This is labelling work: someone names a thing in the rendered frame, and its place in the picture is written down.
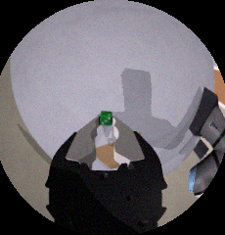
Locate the green die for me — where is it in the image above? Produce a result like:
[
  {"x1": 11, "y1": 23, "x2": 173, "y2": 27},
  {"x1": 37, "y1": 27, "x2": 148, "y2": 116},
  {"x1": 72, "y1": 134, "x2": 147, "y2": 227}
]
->
[{"x1": 100, "y1": 111, "x2": 113, "y2": 125}]

